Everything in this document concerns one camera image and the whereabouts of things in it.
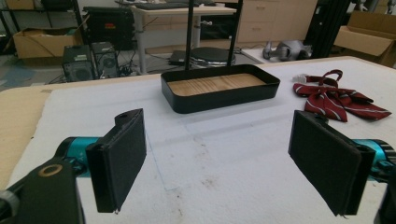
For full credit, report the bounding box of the black metal frame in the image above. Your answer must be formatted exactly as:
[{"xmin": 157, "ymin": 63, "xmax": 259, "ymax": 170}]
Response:
[{"xmin": 304, "ymin": 0, "xmax": 352, "ymax": 51}]

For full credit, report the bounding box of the grey headset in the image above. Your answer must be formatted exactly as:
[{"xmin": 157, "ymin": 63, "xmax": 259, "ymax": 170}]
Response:
[{"xmin": 262, "ymin": 39, "xmax": 313, "ymax": 62}]

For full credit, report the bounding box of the black keyboard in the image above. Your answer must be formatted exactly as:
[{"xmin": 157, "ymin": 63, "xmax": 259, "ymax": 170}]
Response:
[{"xmin": 134, "ymin": 2, "xmax": 200, "ymax": 10}]

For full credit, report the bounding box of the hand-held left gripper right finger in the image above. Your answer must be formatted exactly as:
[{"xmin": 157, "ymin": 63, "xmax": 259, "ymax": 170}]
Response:
[{"xmin": 288, "ymin": 109, "xmax": 376, "ymax": 217}]

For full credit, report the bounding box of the black computer tower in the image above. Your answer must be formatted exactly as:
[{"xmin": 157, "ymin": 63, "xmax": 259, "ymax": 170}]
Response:
[
  {"xmin": 62, "ymin": 45, "xmax": 96, "ymax": 83},
  {"xmin": 91, "ymin": 41, "xmax": 120, "ymax": 79}
]

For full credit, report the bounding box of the white desk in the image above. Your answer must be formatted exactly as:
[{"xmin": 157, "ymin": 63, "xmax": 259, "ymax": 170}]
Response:
[{"xmin": 130, "ymin": 4, "xmax": 237, "ymax": 75}]

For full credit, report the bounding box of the open cardboard box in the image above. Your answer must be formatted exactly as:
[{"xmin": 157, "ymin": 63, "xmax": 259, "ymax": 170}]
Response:
[
  {"xmin": 333, "ymin": 10, "xmax": 396, "ymax": 68},
  {"xmin": 12, "ymin": 27, "xmax": 84, "ymax": 60}
]

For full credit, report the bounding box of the black laptop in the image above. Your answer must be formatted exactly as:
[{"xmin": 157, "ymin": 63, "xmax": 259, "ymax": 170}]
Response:
[{"xmin": 168, "ymin": 49, "xmax": 188, "ymax": 66}]

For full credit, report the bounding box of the black metal stand post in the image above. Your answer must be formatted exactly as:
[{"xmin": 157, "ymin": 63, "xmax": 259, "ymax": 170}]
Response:
[
  {"xmin": 226, "ymin": 0, "xmax": 244, "ymax": 66},
  {"xmin": 184, "ymin": 0, "xmax": 196, "ymax": 71}
]

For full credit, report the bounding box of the black equipment case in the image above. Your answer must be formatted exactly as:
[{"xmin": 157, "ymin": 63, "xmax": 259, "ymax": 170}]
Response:
[{"xmin": 83, "ymin": 6, "xmax": 136, "ymax": 51}]

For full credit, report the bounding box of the black tray with wooden bottom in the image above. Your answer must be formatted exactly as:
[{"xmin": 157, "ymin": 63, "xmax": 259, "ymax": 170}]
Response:
[{"xmin": 160, "ymin": 63, "xmax": 281, "ymax": 115}]

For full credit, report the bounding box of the black round stool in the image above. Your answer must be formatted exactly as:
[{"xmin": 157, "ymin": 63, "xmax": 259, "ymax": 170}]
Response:
[{"xmin": 190, "ymin": 46, "xmax": 237, "ymax": 67}]

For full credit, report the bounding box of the red striped bow tie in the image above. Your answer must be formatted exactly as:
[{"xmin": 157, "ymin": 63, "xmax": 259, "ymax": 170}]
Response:
[{"xmin": 292, "ymin": 68, "xmax": 392, "ymax": 123}]

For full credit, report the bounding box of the light wooden drawer cabinet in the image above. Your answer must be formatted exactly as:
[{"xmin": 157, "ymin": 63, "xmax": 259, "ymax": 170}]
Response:
[{"xmin": 236, "ymin": 0, "xmax": 319, "ymax": 45}]

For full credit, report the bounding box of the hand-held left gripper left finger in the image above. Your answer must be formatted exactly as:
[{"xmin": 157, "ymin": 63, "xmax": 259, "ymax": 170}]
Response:
[{"xmin": 85, "ymin": 107, "xmax": 148, "ymax": 215}]

